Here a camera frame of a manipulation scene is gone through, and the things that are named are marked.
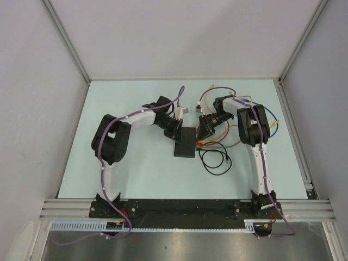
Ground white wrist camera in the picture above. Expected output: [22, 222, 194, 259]
[195, 101, 204, 115]
[173, 107, 189, 120]

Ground yellow ethernet cable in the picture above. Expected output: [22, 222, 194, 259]
[204, 84, 217, 112]
[196, 94, 280, 145]

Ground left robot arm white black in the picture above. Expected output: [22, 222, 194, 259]
[91, 96, 186, 218]

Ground blue ethernet cable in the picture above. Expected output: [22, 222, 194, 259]
[242, 98, 279, 139]

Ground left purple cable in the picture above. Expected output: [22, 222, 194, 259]
[51, 85, 186, 245]

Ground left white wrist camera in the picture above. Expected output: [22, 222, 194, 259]
[173, 107, 189, 120]

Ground left aluminium corner post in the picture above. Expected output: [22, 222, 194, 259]
[40, 0, 91, 85]

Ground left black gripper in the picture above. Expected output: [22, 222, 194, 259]
[156, 116, 183, 144]

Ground slotted cable duct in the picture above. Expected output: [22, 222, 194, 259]
[50, 219, 258, 232]

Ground aluminium front rail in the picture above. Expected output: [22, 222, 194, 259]
[40, 199, 335, 222]

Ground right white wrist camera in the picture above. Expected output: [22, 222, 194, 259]
[195, 101, 204, 115]

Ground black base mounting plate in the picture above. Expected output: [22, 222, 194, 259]
[89, 197, 281, 231]

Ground aluminium corner post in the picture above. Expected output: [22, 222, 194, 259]
[278, 0, 331, 83]
[40, 0, 91, 85]

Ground right aluminium side rail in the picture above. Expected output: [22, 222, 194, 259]
[274, 79, 318, 200]

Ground red ethernet cable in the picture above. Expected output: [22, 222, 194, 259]
[196, 124, 239, 146]

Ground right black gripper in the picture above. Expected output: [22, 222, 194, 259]
[196, 111, 232, 142]

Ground grey ethernet cable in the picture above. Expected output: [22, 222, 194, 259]
[217, 92, 243, 149]

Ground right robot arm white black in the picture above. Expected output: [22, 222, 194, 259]
[197, 95, 281, 218]

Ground black ethernet cable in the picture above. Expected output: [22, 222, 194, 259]
[196, 146, 232, 175]

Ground black network switch box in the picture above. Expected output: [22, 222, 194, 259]
[173, 127, 196, 159]

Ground right aluminium corner post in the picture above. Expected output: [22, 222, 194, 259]
[278, 0, 331, 83]

